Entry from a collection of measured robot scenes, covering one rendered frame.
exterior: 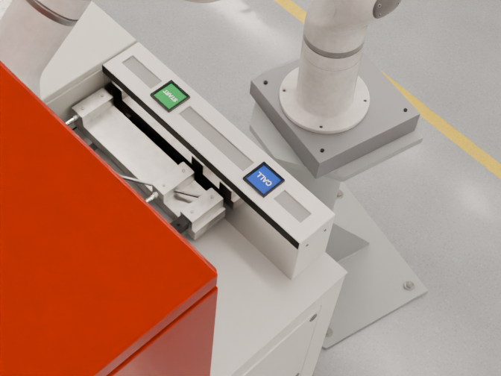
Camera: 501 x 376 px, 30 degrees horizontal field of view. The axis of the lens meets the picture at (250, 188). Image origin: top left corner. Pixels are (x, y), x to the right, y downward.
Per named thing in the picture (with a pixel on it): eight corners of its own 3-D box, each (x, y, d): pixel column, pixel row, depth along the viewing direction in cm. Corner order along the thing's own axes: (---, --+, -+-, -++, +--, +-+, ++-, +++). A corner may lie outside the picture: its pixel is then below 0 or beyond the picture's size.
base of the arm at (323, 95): (329, 52, 204) (338, -12, 189) (388, 106, 195) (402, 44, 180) (260, 90, 197) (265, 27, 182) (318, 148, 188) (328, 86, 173)
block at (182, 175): (163, 203, 178) (163, 195, 176) (151, 192, 179) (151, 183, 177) (194, 180, 182) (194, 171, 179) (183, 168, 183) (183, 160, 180)
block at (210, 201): (191, 230, 175) (191, 221, 173) (180, 218, 176) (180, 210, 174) (223, 206, 179) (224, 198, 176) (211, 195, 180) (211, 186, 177)
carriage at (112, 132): (194, 240, 177) (194, 233, 175) (73, 124, 190) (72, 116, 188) (225, 216, 181) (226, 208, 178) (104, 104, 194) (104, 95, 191)
